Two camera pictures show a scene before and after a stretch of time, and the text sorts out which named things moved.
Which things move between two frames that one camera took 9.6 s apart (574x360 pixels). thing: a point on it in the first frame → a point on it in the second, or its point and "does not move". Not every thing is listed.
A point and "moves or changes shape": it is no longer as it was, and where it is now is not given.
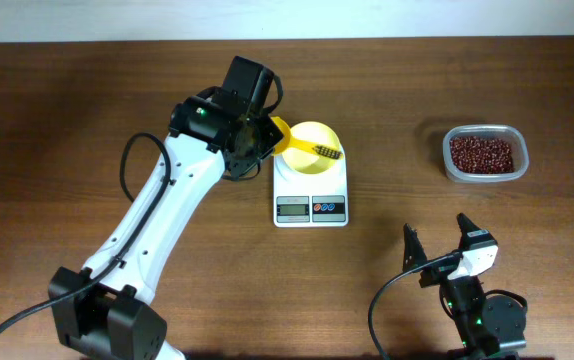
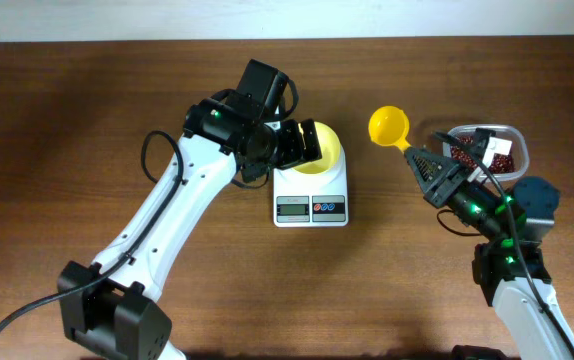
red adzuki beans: x=480 y=155 does not move
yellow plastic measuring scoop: x=288 y=142 moves or changes shape
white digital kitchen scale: x=310 y=200 does not move
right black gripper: x=443 y=272 → x=447 y=183
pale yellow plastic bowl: x=309 y=162 does not move
